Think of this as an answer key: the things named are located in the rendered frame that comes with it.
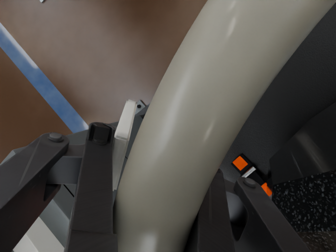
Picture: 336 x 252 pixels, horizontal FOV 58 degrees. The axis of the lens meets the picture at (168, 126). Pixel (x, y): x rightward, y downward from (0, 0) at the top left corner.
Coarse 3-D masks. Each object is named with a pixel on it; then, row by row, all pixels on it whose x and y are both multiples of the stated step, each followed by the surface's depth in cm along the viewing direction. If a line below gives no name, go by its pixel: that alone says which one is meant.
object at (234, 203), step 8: (224, 184) 14; (232, 184) 15; (232, 192) 14; (232, 200) 14; (240, 200) 14; (232, 208) 14; (240, 208) 14; (232, 216) 14; (240, 216) 14; (240, 224) 14
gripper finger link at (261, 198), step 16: (240, 192) 14; (256, 192) 13; (256, 208) 12; (272, 208) 12; (256, 224) 12; (272, 224) 11; (288, 224) 12; (240, 240) 13; (256, 240) 12; (272, 240) 11; (288, 240) 11
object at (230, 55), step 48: (240, 0) 8; (288, 0) 8; (192, 48) 8; (240, 48) 8; (288, 48) 8; (192, 96) 8; (240, 96) 8; (144, 144) 9; (192, 144) 9; (144, 192) 9; (192, 192) 9; (144, 240) 10
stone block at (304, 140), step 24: (312, 120) 112; (288, 144) 105; (312, 144) 86; (288, 168) 81; (312, 168) 70; (288, 192) 73; (312, 192) 66; (288, 216) 71; (312, 216) 64; (312, 240) 65
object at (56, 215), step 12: (84, 132) 98; (132, 132) 125; (60, 192) 72; (72, 192) 75; (48, 204) 69; (60, 204) 69; (48, 216) 69; (60, 216) 68; (60, 228) 69; (60, 240) 69
